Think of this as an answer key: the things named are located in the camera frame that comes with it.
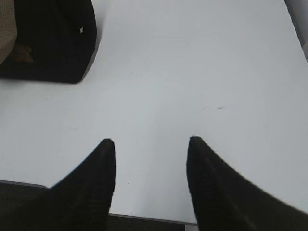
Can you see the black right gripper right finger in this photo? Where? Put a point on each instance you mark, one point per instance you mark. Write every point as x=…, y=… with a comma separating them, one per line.
x=223, y=200

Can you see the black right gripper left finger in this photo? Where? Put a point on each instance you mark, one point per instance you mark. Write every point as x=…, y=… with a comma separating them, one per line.
x=79, y=202

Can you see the black bag with beige lining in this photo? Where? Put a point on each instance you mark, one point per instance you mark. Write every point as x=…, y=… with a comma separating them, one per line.
x=55, y=41

